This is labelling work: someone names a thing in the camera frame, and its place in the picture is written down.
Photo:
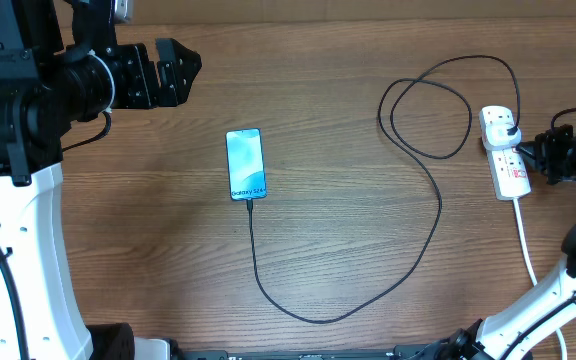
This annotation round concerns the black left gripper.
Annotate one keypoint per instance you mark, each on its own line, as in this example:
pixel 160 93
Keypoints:
pixel 175 89

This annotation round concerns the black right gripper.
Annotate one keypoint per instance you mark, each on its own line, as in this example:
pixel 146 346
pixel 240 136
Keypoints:
pixel 541 149

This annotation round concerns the Samsung Galaxy smartphone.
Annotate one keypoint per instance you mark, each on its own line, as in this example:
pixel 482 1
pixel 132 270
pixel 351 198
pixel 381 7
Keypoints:
pixel 247 176

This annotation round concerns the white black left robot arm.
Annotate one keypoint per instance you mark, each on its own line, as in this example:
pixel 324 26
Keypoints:
pixel 45 86

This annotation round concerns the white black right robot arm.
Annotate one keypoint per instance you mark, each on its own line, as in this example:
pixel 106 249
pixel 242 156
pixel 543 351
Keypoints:
pixel 551 303

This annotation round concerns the white charger plug adapter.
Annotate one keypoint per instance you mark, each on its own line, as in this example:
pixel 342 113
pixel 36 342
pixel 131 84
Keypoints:
pixel 498 136

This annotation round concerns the white power strip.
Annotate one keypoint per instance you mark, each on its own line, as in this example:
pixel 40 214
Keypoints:
pixel 508 171

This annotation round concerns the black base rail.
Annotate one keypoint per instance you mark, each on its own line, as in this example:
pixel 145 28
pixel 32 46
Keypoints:
pixel 308 355

